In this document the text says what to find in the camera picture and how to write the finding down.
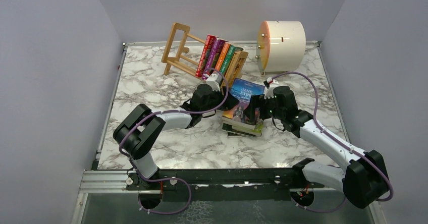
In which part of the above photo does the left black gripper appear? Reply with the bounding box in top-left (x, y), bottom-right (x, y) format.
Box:
top-left (201, 86), bottom-right (239, 115)

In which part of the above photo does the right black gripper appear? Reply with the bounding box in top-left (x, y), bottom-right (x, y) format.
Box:
top-left (242, 94), bottom-right (285, 121)

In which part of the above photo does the blue sunset cover book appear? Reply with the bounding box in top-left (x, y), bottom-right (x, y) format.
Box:
top-left (222, 78), bottom-right (264, 121)

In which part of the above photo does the lime green 65-storey treehouse book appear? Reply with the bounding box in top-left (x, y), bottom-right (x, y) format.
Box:
top-left (227, 119), bottom-right (265, 137)

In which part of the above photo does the wooden book rack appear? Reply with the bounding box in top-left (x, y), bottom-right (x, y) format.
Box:
top-left (161, 22), bottom-right (248, 86)

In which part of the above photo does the purple 117-storey treehouse book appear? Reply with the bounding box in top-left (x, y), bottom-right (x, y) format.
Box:
top-left (201, 37), bottom-right (226, 80)

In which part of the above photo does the green 104-storey treehouse book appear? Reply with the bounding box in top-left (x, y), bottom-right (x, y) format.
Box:
top-left (219, 44), bottom-right (243, 76)

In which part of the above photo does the orange 78-storey treehouse book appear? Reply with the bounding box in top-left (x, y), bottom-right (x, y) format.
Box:
top-left (215, 42), bottom-right (231, 71)

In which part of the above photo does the red 13-storey treehouse book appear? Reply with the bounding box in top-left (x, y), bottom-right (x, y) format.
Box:
top-left (195, 34), bottom-right (217, 77)

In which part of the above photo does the orange Huckleberry Finn book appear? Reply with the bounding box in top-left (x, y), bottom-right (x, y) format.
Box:
top-left (226, 50), bottom-right (244, 86)

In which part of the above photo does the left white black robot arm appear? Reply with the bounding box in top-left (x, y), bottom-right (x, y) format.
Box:
top-left (113, 84), bottom-right (239, 189)

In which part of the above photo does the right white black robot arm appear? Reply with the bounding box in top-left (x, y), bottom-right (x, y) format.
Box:
top-left (244, 86), bottom-right (393, 209)

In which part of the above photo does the white cylindrical drum box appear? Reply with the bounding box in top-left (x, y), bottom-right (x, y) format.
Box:
top-left (256, 21), bottom-right (306, 76)

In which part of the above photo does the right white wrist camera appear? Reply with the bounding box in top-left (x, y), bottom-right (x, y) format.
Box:
top-left (263, 77), bottom-right (280, 99)

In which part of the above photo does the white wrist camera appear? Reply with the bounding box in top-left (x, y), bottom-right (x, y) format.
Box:
top-left (205, 73), bottom-right (223, 92)
top-left (263, 77), bottom-right (280, 99)

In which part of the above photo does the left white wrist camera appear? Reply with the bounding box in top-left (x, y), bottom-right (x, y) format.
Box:
top-left (205, 73), bottom-right (223, 92)

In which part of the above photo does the aluminium table frame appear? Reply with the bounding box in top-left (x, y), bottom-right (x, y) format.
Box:
top-left (72, 42), bottom-right (386, 223)

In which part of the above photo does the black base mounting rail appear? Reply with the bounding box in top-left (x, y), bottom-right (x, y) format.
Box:
top-left (126, 167), bottom-right (323, 202)

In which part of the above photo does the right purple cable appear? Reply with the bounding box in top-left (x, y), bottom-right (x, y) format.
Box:
top-left (264, 71), bottom-right (395, 214)

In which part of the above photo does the purple cable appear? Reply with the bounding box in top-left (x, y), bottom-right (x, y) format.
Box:
top-left (264, 71), bottom-right (395, 214)
top-left (119, 68), bottom-right (230, 215)

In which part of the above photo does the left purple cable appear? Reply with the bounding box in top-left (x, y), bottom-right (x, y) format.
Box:
top-left (119, 68), bottom-right (230, 215)

